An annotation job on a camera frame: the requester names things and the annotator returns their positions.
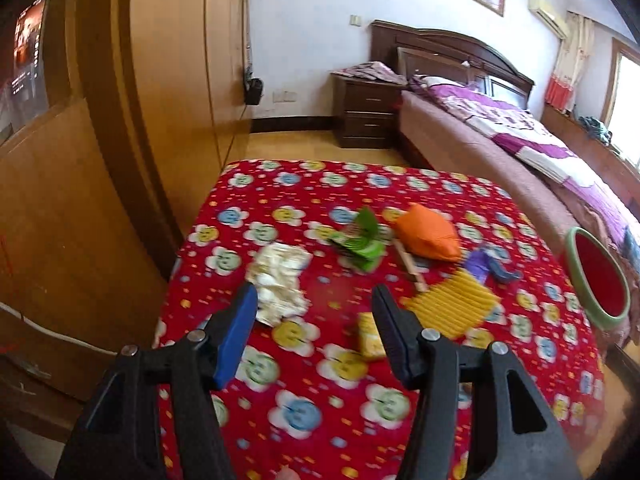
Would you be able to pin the blue green clothes pile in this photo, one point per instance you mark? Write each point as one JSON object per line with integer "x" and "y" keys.
{"x": 595, "y": 130}

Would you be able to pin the wall air conditioner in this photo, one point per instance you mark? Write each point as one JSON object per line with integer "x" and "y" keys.
{"x": 549, "y": 16}

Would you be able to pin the red bin with green rim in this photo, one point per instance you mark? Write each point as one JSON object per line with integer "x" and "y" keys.
{"x": 600, "y": 280}

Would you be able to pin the folded clothes on nightstand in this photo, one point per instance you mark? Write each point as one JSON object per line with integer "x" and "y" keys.
{"x": 372, "y": 72}

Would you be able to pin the wooden wardrobe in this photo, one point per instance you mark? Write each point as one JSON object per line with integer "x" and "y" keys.
{"x": 175, "y": 85}

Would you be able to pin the yellow foam net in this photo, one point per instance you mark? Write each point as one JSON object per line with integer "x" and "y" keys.
{"x": 450, "y": 305}

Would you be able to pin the white and red curtain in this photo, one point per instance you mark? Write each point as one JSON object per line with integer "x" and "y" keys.
{"x": 570, "y": 65}

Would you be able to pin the beige flat stick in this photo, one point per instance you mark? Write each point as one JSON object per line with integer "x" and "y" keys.
{"x": 412, "y": 270}

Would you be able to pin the smartphone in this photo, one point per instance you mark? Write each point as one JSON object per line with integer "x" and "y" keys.
{"x": 31, "y": 50}

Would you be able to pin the window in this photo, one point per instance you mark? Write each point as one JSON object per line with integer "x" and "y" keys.
{"x": 625, "y": 105}

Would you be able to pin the green paper carton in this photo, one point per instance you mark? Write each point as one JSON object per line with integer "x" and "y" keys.
{"x": 362, "y": 247}

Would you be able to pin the small yellow green box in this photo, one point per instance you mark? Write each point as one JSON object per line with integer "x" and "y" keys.
{"x": 370, "y": 337}

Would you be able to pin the orange bag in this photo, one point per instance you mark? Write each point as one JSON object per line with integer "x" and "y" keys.
{"x": 430, "y": 235}

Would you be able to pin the dark wooden nightstand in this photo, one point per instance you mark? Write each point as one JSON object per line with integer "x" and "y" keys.
{"x": 367, "y": 115}

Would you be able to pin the wooden window cabinet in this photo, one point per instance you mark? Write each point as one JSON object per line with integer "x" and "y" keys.
{"x": 585, "y": 155}

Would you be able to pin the wall outlet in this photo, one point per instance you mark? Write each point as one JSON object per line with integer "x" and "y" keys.
{"x": 285, "y": 96}

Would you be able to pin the purple patchwork quilt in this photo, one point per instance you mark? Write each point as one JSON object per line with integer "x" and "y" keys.
{"x": 505, "y": 120}

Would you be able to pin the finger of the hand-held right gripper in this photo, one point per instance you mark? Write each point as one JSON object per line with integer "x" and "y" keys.
{"x": 634, "y": 245}

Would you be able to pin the bed with pink sheet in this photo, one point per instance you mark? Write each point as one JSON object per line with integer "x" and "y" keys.
{"x": 475, "y": 170}

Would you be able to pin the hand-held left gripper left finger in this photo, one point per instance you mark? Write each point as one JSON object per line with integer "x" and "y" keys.
{"x": 235, "y": 340}

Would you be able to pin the dark wooden headboard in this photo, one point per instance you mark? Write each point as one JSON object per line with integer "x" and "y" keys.
{"x": 440, "y": 50}

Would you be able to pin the white foam net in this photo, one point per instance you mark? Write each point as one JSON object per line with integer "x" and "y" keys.
{"x": 277, "y": 280}

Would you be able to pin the low wooden cabinet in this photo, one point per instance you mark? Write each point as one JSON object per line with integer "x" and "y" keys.
{"x": 75, "y": 210}

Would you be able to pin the red smiley flower tablecloth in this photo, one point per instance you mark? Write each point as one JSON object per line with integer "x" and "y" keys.
{"x": 310, "y": 360}

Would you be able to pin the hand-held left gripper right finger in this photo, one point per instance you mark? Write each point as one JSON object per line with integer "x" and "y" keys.
{"x": 395, "y": 335}

